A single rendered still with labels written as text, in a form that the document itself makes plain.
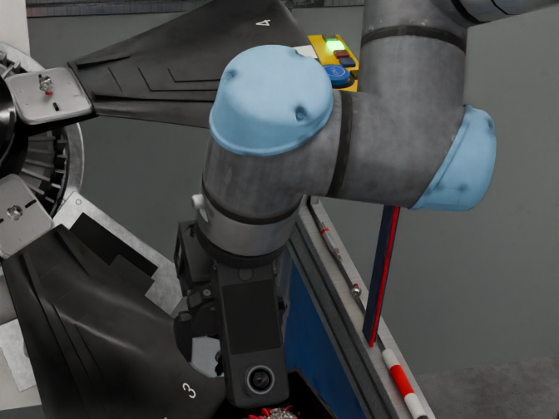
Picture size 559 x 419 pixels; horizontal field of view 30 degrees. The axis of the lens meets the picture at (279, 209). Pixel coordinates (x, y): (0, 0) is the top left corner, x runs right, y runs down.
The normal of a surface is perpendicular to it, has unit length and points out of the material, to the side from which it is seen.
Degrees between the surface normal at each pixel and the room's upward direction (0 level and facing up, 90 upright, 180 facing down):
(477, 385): 0
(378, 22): 63
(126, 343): 41
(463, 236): 90
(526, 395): 0
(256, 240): 107
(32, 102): 3
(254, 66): 17
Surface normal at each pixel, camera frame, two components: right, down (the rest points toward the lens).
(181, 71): 0.11, -0.72
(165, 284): 0.26, -0.09
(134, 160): 0.27, 0.57
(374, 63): -0.76, -0.22
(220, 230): -0.56, 0.58
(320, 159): 0.06, 0.36
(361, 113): 0.16, -0.52
